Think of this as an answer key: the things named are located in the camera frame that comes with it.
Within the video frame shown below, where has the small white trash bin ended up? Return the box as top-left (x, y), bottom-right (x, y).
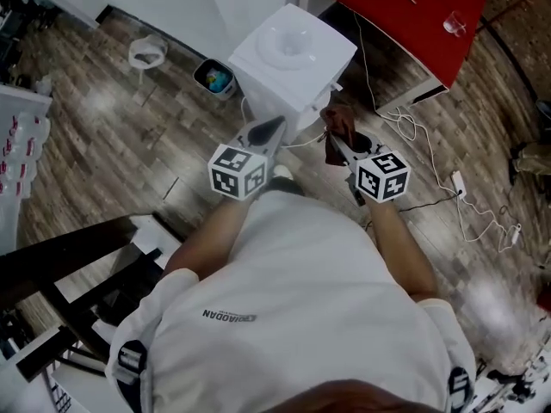
top-left (192, 58), bottom-right (238, 101)

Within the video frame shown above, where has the white power cable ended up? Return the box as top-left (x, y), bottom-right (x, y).
top-left (352, 11), bottom-right (523, 254)

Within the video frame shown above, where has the black shoulder strap buckle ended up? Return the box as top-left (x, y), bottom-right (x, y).
top-left (115, 339), bottom-right (148, 386)
top-left (448, 367), bottom-right (474, 411)

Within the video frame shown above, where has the person's white t-shirt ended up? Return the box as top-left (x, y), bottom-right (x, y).
top-left (105, 190), bottom-right (477, 413)

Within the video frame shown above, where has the pack of water bottles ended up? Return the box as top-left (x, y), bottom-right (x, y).
top-left (0, 110), bottom-right (52, 199)

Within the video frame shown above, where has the brown cloth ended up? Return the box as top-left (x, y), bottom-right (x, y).
top-left (319, 103), bottom-right (367, 166)

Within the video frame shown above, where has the person's left forearm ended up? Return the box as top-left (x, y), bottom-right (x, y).
top-left (164, 196), bottom-right (252, 281)

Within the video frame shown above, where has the red table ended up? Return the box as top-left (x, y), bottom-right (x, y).
top-left (288, 0), bottom-right (487, 107)

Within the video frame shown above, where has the clear glass cup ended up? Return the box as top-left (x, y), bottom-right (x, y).
top-left (443, 9), bottom-right (468, 39)

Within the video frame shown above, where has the person's right forearm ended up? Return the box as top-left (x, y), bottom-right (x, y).
top-left (366, 196), bottom-right (439, 302)

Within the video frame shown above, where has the white power adapter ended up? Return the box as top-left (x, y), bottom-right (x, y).
top-left (449, 170), bottom-right (467, 200)

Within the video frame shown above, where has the person's shoe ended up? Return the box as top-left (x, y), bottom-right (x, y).
top-left (267, 163), bottom-right (306, 197)

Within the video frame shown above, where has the white water dispenser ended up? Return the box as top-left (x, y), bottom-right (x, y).
top-left (227, 3), bottom-right (358, 142)

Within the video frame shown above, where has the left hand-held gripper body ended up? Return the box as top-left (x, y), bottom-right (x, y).
top-left (207, 115), bottom-right (288, 201)

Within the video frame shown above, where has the dark wooden chair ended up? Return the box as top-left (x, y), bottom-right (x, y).
top-left (0, 212), bottom-right (187, 382)

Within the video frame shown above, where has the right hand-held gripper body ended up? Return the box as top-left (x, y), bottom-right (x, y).
top-left (325, 130), bottom-right (412, 207)

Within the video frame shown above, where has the black cable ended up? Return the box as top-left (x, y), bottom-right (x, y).
top-left (363, 190), bottom-right (461, 231)

